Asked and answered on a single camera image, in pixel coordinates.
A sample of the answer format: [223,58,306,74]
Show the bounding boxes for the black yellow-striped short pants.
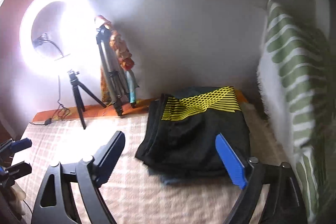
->
[135,86,251,178]

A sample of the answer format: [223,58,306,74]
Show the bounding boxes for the orange wooden bed board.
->
[33,89,248,122]

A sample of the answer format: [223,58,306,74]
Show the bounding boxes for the gooseneck phone holder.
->
[32,33,71,60]

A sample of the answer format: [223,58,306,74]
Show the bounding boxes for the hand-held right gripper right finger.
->
[215,133,308,224]

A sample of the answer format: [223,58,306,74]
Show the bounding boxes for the orange patterned cloth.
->
[94,15,137,104]

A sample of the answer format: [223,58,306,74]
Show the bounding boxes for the green and white striped blanket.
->
[257,0,336,222]

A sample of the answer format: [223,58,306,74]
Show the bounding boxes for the teal cloth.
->
[126,70,139,105]

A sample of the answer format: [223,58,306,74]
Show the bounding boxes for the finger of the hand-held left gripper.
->
[0,162,32,188]
[0,138,32,155]

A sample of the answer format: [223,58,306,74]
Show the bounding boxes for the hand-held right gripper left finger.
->
[31,131,126,224]

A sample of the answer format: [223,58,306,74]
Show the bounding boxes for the white ring light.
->
[19,0,99,79]

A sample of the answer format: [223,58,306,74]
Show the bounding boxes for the tall folded tripod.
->
[95,22,137,117]

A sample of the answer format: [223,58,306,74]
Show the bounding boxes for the small black tripod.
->
[67,70,107,130]

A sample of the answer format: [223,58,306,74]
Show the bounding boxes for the black power cable with switch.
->
[29,76,71,126]

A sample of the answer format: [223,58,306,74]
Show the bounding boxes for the folded grey-blue pants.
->
[147,168,189,185]

